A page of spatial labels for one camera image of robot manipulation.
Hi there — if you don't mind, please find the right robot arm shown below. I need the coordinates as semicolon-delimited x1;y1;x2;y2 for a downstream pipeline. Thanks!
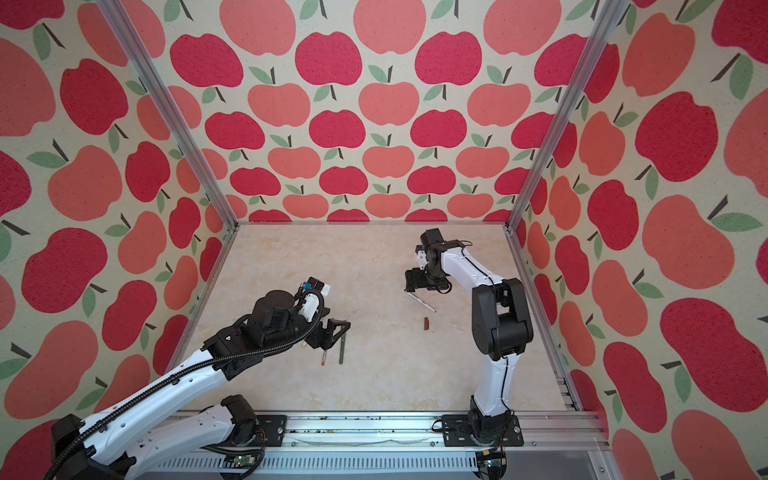
405;228;534;445

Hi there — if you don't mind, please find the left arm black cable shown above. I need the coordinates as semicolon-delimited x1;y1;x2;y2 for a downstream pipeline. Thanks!
41;287;328;480

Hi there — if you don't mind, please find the right aluminium frame post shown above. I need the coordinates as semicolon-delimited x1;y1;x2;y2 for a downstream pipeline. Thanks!
506;0;628;232

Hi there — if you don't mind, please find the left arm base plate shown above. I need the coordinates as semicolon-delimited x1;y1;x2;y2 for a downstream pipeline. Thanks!
203;413;288;448

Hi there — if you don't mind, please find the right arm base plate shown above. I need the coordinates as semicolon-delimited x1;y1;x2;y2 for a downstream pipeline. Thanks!
439;412;524;447

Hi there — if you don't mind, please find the aluminium front rail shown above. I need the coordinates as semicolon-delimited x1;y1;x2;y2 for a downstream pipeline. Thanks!
125;408;621;479

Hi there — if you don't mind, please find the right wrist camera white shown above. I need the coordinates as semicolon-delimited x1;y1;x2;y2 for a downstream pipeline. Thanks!
415;245;428;270

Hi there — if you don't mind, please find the left aluminium frame post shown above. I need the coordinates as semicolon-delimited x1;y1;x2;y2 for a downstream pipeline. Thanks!
95;0;240;232

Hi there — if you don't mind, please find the green pen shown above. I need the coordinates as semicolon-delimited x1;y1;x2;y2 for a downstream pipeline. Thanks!
338;333;346;365

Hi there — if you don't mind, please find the aluminium frame post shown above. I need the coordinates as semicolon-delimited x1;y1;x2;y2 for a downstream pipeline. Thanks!
506;0;628;232
95;0;240;232

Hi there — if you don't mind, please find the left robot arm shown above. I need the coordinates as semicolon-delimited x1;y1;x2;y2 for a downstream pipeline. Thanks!
45;278;350;479

